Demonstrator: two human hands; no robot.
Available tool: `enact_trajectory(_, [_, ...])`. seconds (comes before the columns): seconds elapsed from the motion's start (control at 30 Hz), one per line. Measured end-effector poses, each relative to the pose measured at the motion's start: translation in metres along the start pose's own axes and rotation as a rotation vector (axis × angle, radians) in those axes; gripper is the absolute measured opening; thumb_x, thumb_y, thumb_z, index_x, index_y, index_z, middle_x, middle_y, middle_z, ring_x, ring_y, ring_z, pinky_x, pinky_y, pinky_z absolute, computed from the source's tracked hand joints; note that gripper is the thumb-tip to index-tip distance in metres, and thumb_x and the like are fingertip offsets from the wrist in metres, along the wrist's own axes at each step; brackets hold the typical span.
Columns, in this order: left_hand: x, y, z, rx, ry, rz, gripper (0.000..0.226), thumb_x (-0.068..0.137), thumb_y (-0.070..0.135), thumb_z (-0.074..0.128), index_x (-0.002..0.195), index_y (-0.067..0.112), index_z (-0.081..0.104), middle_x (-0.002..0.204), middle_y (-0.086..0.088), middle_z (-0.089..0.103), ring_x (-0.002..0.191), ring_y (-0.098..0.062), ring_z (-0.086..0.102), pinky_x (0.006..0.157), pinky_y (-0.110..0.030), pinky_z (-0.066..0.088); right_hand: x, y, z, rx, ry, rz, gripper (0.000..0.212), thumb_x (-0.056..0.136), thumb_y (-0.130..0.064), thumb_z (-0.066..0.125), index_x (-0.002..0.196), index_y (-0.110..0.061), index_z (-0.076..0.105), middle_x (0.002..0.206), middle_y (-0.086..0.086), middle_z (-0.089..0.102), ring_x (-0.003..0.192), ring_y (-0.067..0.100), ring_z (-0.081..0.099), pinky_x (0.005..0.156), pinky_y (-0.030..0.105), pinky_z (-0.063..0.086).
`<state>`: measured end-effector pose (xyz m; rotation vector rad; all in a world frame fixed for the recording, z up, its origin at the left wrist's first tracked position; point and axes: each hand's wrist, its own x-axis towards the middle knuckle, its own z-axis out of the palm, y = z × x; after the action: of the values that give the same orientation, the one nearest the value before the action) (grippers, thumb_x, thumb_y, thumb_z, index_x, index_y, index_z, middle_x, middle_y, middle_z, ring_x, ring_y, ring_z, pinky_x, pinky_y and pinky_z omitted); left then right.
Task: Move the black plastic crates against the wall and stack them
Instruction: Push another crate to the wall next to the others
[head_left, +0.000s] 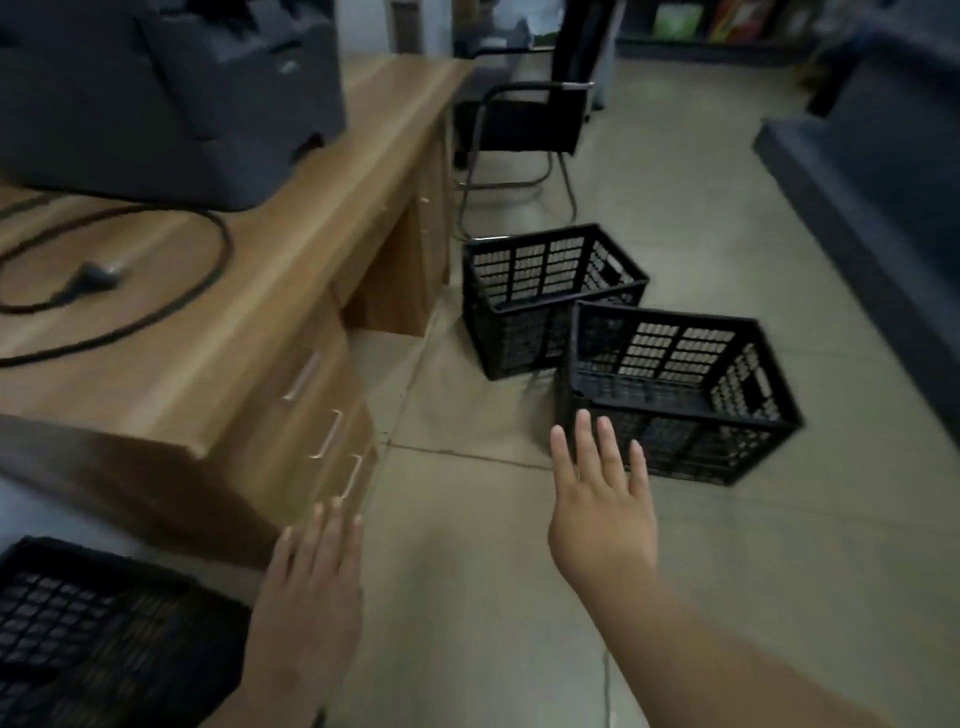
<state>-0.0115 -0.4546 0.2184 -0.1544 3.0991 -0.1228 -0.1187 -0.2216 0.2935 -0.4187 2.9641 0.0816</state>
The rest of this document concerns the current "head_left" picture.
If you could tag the person's right hand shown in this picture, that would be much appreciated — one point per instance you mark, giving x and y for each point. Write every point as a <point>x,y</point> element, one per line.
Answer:
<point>600,525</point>

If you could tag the person's left hand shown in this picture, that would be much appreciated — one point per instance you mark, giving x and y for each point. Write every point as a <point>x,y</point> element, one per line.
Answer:
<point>307,615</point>

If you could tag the black plastic crate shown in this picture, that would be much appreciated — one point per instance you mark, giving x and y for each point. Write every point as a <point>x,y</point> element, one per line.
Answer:
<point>712,415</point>
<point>525,304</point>
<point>90,559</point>

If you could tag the person's right forearm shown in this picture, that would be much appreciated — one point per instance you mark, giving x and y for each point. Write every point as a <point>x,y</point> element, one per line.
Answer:
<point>697,652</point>

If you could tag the brown wooden desk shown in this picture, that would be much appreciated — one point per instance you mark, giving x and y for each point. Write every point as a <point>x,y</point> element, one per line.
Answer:
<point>262,285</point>

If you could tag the dark blue sofa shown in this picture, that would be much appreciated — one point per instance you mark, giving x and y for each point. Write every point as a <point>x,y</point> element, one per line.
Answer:
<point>885,187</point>

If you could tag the dark bookshelf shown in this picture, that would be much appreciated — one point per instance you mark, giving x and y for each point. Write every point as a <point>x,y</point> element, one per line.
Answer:
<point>712,49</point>

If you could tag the dark grey printer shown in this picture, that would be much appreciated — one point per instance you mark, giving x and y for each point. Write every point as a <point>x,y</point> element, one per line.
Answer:
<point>150,97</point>

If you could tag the black chair with chrome frame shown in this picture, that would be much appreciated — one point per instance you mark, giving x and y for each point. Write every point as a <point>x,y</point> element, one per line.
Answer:
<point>525,124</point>

